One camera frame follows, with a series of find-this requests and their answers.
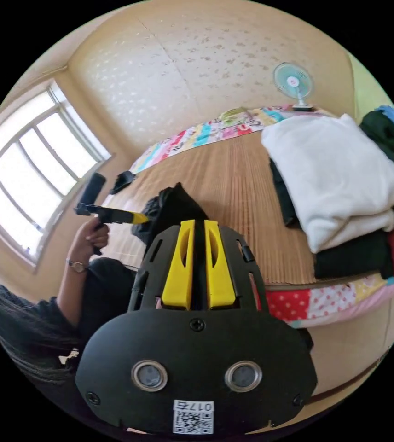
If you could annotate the person's left hand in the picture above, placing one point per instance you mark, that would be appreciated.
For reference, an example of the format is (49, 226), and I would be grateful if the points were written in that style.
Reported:
(88, 240)

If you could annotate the bed with woven mat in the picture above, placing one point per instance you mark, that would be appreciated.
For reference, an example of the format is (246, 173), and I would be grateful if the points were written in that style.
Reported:
(235, 193)

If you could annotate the person's left forearm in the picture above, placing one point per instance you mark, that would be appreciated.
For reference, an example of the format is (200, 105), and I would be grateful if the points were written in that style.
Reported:
(72, 293)

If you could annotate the small black cloth item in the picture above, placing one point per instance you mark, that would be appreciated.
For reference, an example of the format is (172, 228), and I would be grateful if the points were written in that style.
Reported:
(122, 182)

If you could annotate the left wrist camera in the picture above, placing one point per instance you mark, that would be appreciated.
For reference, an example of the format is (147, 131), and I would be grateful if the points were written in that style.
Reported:
(94, 190)

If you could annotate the person's body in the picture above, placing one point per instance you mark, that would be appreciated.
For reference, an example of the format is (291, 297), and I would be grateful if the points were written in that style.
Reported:
(24, 331)

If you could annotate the window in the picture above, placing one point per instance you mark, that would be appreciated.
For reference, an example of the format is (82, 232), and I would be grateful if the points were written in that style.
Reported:
(28, 172)

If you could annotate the small table fan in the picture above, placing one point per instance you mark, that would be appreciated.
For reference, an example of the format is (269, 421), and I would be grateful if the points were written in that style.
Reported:
(292, 83)

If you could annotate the black long pants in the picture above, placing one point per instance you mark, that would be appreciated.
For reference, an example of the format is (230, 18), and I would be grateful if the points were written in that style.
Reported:
(174, 212)

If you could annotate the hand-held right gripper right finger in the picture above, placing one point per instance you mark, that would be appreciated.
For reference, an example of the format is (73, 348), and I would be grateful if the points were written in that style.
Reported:
(220, 272)

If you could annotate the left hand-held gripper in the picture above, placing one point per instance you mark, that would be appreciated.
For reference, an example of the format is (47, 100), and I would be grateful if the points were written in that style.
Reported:
(116, 217)

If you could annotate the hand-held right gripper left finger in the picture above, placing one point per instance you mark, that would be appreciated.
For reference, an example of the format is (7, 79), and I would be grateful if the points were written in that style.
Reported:
(178, 272)

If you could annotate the pile of clothes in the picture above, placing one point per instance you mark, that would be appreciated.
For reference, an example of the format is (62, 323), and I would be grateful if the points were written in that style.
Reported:
(331, 179)

